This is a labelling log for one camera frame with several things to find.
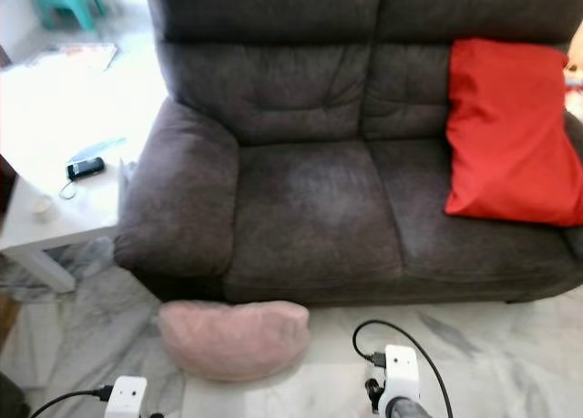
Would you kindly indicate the plain cardboard box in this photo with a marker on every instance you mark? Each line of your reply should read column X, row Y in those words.
column 7, row 320

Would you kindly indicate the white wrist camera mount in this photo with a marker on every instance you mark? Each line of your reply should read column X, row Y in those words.
column 403, row 371
column 126, row 400

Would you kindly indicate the dark cabinet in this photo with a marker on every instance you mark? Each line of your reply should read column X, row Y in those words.
column 6, row 170

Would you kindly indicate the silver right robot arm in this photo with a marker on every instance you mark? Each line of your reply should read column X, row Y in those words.
column 405, row 409

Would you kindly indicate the small white cup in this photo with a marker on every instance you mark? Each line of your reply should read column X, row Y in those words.
column 44, row 208

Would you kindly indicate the dark brown fabric sofa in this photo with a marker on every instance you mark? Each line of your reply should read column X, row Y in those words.
column 310, row 218

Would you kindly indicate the teal plastic stool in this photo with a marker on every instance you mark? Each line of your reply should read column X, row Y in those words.
column 68, row 1

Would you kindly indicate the light blue face mask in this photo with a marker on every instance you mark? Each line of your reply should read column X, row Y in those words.
column 96, row 149

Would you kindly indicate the pink fluffy pillow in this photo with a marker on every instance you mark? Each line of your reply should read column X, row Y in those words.
column 232, row 341

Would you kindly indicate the small black device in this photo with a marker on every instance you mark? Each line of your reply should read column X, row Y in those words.
column 86, row 168

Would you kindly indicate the red pillow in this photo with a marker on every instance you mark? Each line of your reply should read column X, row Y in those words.
column 510, row 136

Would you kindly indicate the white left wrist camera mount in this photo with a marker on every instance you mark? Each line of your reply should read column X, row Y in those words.
column 126, row 400

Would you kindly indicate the dark brown armchair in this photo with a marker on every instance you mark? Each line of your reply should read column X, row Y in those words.
column 11, row 400

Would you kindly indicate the white side table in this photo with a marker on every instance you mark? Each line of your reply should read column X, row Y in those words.
column 86, row 219

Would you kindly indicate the printed magazine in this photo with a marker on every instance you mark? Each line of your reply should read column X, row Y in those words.
column 77, row 56

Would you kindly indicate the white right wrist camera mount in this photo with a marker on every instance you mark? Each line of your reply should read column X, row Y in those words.
column 403, row 371

